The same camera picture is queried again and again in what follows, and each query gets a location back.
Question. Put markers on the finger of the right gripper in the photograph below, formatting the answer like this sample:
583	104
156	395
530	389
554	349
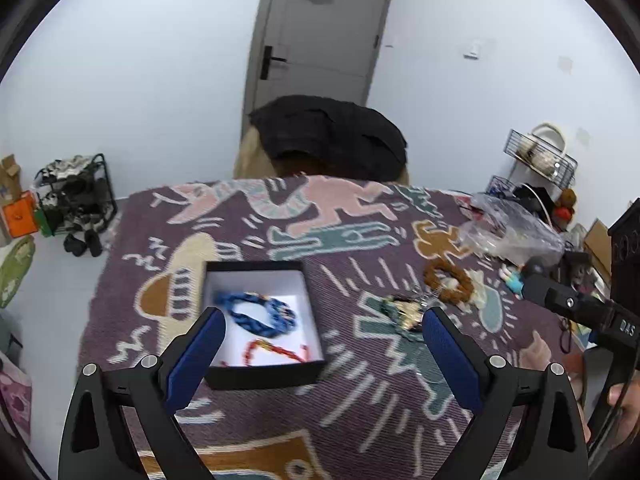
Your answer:
566	302

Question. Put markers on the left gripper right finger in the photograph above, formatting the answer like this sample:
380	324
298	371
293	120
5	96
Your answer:
549	443

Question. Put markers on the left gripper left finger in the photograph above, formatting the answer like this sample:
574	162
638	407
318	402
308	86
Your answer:
97	443

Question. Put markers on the black jewelry box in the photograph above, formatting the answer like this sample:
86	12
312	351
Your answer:
272	337

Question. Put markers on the silver bear keychain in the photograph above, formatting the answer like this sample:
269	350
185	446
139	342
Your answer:
426	296

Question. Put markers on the blue doll figurine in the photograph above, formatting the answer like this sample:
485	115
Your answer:
515	276

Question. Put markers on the brown plush toy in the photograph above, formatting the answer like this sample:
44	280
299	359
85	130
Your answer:
564	207

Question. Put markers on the clear plastic bag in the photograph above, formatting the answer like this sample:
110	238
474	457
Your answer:
505	230

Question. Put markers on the gold butterfly brooch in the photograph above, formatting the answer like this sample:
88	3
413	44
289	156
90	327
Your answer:
410	315

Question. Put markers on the patterned purple woven blanket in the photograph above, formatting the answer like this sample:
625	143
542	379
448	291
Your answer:
351	392

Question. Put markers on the green round rug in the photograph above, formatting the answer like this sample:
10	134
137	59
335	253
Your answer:
15	267

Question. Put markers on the orange box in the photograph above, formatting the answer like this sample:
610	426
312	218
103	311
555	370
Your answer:
20	217

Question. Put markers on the black shoe rack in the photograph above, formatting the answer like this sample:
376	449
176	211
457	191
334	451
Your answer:
75	194

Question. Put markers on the grey door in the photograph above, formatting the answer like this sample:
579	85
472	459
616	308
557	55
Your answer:
313	47

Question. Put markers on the black wire shelf rack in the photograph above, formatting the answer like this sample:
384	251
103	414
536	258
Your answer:
543	151

